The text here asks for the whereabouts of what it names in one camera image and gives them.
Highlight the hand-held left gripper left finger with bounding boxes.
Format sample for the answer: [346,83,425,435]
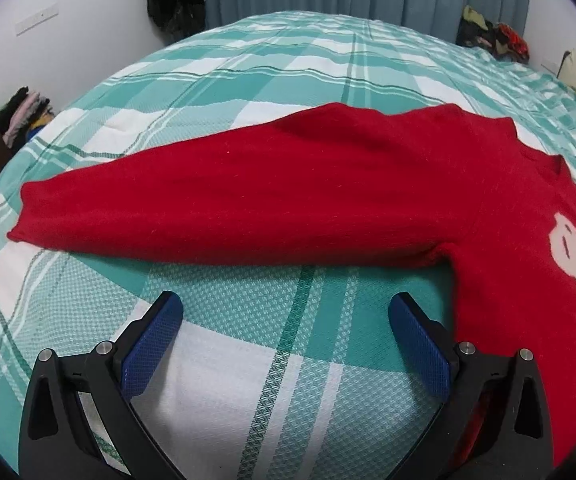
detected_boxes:
[18,290,185,480]

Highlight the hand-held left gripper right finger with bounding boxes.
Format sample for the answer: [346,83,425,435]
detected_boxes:
[388,292,557,480]

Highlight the red knitted sweater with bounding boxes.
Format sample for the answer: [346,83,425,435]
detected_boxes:
[6,102,576,470]

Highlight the stack of folded clothes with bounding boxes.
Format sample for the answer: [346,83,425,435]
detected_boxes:
[0,86,56,150]

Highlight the pile of dark colourful clothes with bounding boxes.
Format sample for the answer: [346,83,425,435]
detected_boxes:
[456,5,531,65]

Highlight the green plaid bed sheet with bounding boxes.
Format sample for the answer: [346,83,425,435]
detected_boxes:
[0,10,576,480]

